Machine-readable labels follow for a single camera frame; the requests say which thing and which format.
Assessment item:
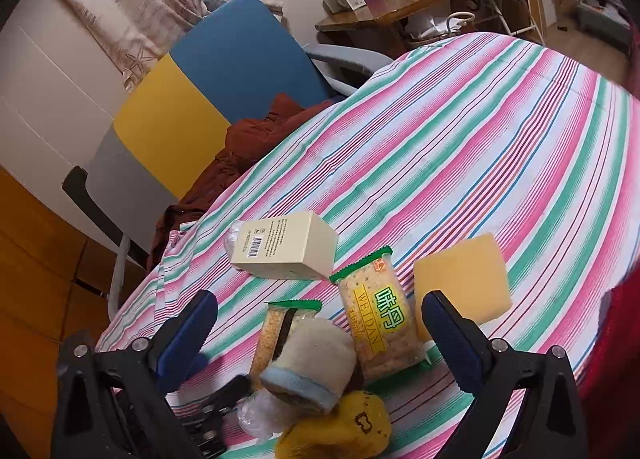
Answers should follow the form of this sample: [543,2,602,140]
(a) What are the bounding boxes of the red garment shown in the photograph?
[582,281,640,459]

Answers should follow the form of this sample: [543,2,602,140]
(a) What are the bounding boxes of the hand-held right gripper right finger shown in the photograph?
[421,290,588,459]

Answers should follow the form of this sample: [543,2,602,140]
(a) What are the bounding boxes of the orange wooden wardrobe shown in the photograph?
[0,166,151,459]

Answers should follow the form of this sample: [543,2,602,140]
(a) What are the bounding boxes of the rust brown blanket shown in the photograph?
[150,93,346,270]

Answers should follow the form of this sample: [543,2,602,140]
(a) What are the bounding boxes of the yellow plush toy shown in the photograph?
[275,389,393,459]

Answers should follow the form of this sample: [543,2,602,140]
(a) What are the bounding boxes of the pink green striped bedsheet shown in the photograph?
[95,31,640,459]

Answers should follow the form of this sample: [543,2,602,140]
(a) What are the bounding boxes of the wooden desk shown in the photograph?
[315,0,471,57]

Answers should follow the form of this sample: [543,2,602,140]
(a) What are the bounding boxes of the beige sock with blue cuff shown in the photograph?
[260,317,358,415]

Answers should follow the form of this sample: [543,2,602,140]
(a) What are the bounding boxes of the clear plastic bag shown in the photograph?
[223,221,246,255]
[236,389,296,440]

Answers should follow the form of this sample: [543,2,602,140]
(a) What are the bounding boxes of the yellow sponge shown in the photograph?
[412,233,513,342]

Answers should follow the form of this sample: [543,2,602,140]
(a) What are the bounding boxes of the cream cardboard box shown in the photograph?
[229,210,338,281]

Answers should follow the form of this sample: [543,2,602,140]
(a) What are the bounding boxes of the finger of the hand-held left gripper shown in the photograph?
[172,374,253,459]

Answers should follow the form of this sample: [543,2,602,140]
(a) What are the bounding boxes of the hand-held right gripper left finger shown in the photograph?
[50,289,219,459]

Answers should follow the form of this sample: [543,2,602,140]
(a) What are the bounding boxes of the brown wafer packet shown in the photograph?
[249,300,322,390]

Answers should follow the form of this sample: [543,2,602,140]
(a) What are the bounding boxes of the white handled basket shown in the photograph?
[405,11,476,50]

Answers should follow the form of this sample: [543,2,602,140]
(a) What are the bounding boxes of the grey yellow blue chair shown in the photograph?
[86,0,396,320]

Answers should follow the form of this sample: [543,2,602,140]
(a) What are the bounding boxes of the green cracker packet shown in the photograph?
[330,246,436,380]

